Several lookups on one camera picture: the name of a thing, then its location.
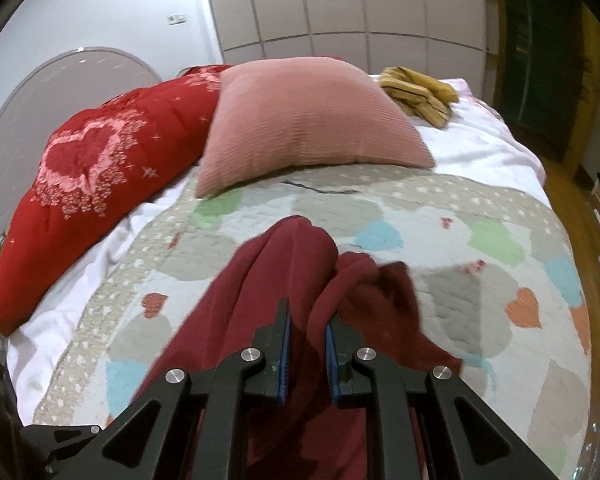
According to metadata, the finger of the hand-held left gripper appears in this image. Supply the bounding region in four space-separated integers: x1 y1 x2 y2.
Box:
24 424 106 480

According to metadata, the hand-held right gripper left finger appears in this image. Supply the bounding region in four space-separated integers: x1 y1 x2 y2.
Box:
47 298 293 480

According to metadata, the white panelled wardrobe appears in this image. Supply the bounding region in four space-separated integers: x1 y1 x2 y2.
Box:
202 0 501 76

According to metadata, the red heart print comforter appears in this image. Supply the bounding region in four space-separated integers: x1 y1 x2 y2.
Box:
0 62 236 337

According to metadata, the pink ribbed pillow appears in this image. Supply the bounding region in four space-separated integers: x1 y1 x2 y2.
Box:
196 57 436 198

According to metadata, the dark green door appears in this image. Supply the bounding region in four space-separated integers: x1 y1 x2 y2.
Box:
500 0 588 161

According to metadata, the thin black cord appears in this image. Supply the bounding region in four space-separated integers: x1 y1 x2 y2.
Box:
282 179 362 196

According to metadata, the white bed sheet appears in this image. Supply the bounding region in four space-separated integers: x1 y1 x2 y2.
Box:
7 77 548 411

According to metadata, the round grey headboard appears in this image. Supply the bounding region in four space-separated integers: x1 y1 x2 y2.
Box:
0 47 166 241

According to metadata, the dark red garment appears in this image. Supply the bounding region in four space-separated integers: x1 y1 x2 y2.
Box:
135 215 466 480

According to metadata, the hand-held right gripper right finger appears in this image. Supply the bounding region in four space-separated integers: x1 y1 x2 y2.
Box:
326 316 556 480

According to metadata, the heart patterned quilt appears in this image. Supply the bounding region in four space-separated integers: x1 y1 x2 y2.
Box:
32 165 593 480

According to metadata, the yellow striped cloth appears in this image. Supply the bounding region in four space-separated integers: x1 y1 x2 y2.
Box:
380 66 460 128

